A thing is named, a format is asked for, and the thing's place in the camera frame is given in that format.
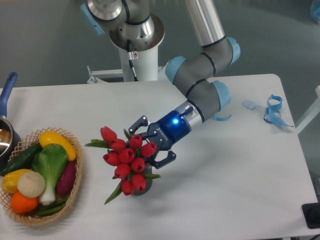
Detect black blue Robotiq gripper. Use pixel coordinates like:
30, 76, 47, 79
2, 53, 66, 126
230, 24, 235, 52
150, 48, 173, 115
128, 111, 191, 169

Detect red tulip bouquet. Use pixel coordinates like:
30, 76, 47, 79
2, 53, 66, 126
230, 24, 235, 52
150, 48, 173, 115
86, 126, 161, 204

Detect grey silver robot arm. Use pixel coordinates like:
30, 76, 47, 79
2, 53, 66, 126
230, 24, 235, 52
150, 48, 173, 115
80, 0, 241, 169

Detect dark grey ribbed vase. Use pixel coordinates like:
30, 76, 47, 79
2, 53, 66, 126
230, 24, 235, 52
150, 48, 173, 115
133, 164, 153, 196

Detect blue curved ribbon strip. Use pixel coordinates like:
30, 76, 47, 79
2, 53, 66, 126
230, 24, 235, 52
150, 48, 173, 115
212, 114, 232, 122

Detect light blue small cap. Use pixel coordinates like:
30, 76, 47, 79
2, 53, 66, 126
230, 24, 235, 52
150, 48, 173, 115
242, 100, 256, 110

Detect purple sweet potato toy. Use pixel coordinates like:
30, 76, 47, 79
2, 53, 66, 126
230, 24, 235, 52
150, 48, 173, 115
56, 161, 77, 196

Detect yellow squash toy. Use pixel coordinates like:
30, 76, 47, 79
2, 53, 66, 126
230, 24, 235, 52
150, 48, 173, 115
39, 130, 77, 161

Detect green bok choy toy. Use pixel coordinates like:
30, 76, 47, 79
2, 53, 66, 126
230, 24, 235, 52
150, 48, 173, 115
31, 143, 68, 206

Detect blue knotted ribbon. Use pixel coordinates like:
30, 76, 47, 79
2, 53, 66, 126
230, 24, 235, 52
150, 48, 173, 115
263, 94, 294, 127

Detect woven wicker basket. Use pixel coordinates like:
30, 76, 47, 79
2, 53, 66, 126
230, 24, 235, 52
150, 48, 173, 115
0, 127, 84, 226

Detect green cucumber toy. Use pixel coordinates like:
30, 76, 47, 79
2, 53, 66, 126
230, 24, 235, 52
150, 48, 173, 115
0, 142, 43, 177

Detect green pea pods toy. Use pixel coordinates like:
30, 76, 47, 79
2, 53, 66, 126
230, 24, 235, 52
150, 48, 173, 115
36, 198, 67, 217

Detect orange fruit toy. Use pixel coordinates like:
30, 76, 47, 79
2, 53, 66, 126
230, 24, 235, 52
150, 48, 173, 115
10, 191, 39, 214

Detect yellow bell pepper toy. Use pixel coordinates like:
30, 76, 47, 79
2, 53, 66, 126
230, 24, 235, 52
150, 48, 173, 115
1, 169, 32, 194

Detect black device at edge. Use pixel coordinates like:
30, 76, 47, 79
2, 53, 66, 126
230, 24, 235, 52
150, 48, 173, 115
301, 202, 320, 229

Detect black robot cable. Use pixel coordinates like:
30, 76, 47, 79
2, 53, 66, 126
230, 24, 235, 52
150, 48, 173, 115
126, 39, 139, 82

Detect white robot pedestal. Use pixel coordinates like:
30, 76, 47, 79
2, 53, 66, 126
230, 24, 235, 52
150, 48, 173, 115
87, 46, 169, 84

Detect blue handled steel saucepan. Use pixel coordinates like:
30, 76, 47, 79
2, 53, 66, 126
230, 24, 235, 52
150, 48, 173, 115
0, 72, 21, 171

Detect white frame at right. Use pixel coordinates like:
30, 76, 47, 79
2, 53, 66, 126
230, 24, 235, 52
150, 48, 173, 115
295, 85, 320, 135

